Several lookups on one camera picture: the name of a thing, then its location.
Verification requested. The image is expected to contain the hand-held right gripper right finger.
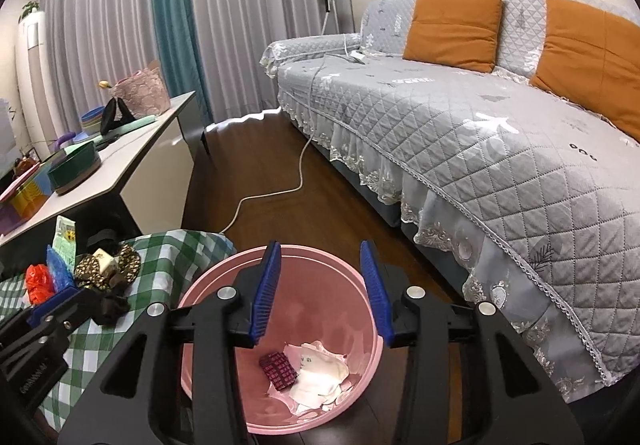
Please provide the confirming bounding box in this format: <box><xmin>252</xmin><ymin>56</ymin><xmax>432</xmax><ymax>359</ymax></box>
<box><xmin>360</xmin><ymin>239</ymin><xmax>586</xmax><ymax>445</ymax></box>

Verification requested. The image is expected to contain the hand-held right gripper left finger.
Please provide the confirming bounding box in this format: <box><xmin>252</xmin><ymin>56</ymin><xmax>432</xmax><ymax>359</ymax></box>
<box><xmin>57</xmin><ymin>240</ymin><xmax>283</xmax><ymax>445</ymax></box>

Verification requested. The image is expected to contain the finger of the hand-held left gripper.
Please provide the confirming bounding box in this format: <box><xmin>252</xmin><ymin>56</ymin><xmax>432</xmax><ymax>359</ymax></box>
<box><xmin>40</xmin><ymin>306</ymin><xmax>96</xmax><ymax>342</ymax></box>
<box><xmin>27</xmin><ymin>287</ymin><xmax>93</xmax><ymax>321</ymax></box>

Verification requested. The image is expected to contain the blue bubble wrap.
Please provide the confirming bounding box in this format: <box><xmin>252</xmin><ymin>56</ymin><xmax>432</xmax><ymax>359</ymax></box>
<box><xmin>46</xmin><ymin>245</ymin><xmax>76</xmax><ymax>293</ymax></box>

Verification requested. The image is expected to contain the dark brown cloth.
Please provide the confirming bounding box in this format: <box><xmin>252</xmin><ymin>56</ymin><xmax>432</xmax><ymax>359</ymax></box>
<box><xmin>90</xmin><ymin>275</ymin><xmax>132</xmax><ymax>326</ymax></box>

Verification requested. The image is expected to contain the pink plastic bin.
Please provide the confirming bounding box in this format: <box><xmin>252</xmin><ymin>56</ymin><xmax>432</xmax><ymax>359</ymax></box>
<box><xmin>177</xmin><ymin>245</ymin><xmax>386</xmax><ymax>436</ymax></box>

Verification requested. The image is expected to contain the leopard print cloth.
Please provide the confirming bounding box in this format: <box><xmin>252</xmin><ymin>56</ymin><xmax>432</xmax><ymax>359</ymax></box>
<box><xmin>75</xmin><ymin>245</ymin><xmax>141</xmax><ymax>293</ymax></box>

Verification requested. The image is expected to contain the red plastic bag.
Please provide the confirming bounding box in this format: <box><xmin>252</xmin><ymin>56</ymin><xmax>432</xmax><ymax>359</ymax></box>
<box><xmin>24</xmin><ymin>264</ymin><xmax>56</xmax><ymax>306</ymax></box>

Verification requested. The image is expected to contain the yellow green packet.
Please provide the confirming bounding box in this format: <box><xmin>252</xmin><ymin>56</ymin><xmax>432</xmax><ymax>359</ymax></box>
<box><xmin>51</xmin><ymin>216</ymin><xmax>78</xmax><ymax>258</ymax></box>

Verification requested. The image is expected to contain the red patterned packet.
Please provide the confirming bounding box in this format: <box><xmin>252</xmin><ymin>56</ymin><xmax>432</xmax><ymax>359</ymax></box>
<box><xmin>259</xmin><ymin>351</ymin><xmax>299</xmax><ymax>391</ymax></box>

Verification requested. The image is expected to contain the green checked cloth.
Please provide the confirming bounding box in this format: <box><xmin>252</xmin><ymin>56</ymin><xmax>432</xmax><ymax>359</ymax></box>
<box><xmin>0</xmin><ymin>230</ymin><xmax>238</xmax><ymax>431</ymax></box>

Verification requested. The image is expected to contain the white crumpled paper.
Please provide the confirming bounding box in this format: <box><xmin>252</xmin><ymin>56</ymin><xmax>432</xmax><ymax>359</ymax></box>
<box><xmin>287</xmin><ymin>340</ymin><xmax>351</xmax><ymax>413</ymax></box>

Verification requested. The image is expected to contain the colourful striped box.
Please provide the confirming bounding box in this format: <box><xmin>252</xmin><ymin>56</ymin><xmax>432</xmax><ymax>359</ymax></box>
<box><xmin>0</xmin><ymin>160</ymin><xmax>56</xmax><ymax>236</ymax></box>

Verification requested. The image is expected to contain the dark green round box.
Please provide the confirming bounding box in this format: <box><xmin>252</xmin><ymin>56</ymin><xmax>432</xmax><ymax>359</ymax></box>
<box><xmin>47</xmin><ymin>141</ymin><xmax>102</xmax><ymax>196</ymax></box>

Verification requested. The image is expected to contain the white desk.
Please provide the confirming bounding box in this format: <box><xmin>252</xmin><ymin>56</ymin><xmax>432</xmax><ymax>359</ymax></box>
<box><xmin>0</xmin><ymin>91</ymin><xmax>211</xmax><ymax>246</ymax></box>

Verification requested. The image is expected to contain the grey fabric dust cover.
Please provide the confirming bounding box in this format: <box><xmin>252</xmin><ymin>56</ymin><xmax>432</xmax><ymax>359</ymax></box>
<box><xmin>0</xmin><ymin>98</ymin><xmax>18</xmax><ymax>166</ymax></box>

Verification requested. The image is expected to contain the stack of pastel bowls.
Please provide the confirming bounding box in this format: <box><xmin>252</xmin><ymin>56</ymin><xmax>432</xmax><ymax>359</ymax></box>
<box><xmin>80</xmin><ymin>108</ymin><xmax>108</xmax><ymax>133</ymax></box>

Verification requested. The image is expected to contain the grey quilted sofa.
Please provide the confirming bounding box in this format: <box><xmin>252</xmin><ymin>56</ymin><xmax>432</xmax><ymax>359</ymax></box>
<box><xmin>260</xmin><ymin>0</ymin><xmax>640</xmax><ymax>403</ymax></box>

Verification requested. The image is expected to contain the black headband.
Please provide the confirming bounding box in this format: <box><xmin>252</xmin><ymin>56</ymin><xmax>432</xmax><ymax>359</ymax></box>
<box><xmin>100</xmin><ymin>96</ymin><xmax>137</xmax><ymax>135</ymax></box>

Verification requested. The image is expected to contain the mint green tray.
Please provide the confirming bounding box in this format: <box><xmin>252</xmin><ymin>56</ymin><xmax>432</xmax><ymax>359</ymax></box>
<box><xmin>107</xmin><ymin>116</ymin><xmax>160</xmax><ymax>138</ymax></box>

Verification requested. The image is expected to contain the pink lace basket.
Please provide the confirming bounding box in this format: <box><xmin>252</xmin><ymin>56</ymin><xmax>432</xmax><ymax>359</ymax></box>
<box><xmin>110</xmin><ymin>60</ymin><xmax>171</xmax><ymax>116</ymax></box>

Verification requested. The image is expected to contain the white tower air conditioner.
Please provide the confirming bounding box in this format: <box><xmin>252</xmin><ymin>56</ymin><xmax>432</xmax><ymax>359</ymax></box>
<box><xmin>15</xmin><ymin>11</ymin><xmax>53</xmax><ymax>161</ymax></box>

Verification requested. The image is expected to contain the grey curtain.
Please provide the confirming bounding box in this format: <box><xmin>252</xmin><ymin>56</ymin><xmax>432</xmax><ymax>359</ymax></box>
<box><xmin>37</xmin><ymin>0</ymin><xmax>166</xmax><ymax>141</ymax></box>
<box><xmin>185</xmin><ymin>0</ymin><xmax>353</xmax><ymax>123</ymax></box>

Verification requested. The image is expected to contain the orange cushion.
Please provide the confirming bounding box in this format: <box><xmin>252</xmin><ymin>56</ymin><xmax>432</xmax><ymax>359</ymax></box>
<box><xmin>402</xmin><ymin>0</ymin><xmax>503</xmax><ymax>74</ymax></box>
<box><xmin>529</xmin><ymin>0</ymin><xmax>640</xmax><ymax>143</ymax></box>

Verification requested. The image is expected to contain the teal curtain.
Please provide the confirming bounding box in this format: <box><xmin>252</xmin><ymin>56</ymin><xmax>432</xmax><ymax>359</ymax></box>
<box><xmin>150</xmin><ymin>0</ymin><xmax>213</xmax><ymax>126</ymax></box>

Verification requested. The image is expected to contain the white floor lamp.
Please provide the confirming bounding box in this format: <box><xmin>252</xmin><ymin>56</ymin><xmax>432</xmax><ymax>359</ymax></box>
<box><xmin>315</xmin><ymin>0</ymin><xmax>347</xmax><ymax>35</ymax></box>

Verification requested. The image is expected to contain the black strap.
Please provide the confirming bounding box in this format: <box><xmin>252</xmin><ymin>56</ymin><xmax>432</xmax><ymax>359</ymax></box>
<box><xmin>86</xmin><ymin>231</ymin><xmax>121</xmax><ymax>256</ymax></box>

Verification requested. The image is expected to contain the white power cable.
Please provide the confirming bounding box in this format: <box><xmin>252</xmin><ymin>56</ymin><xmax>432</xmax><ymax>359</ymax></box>
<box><xmin>217</xmin><ymin>52</ymin><xmax>366</xmax><ymax>233</ymax></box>

